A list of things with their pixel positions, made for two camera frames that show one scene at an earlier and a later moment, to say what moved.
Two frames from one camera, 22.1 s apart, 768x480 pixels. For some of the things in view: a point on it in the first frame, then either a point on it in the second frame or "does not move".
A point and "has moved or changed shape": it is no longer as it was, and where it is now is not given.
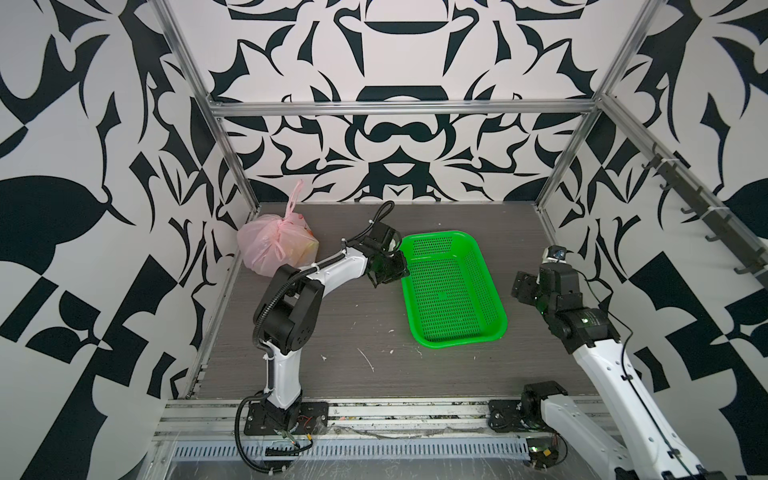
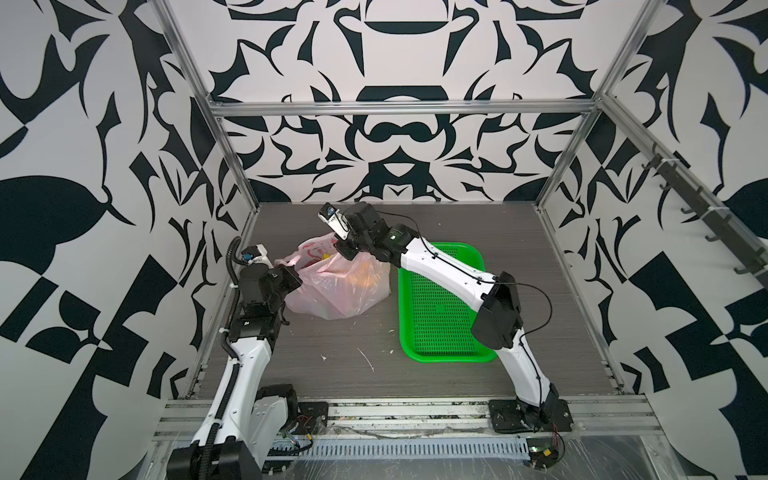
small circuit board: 542,451 does not move
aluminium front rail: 356,418 does not move
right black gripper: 524,285 to 349,251
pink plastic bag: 270,243 has moved or changed shape
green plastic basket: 452,290 has moved or changed shape
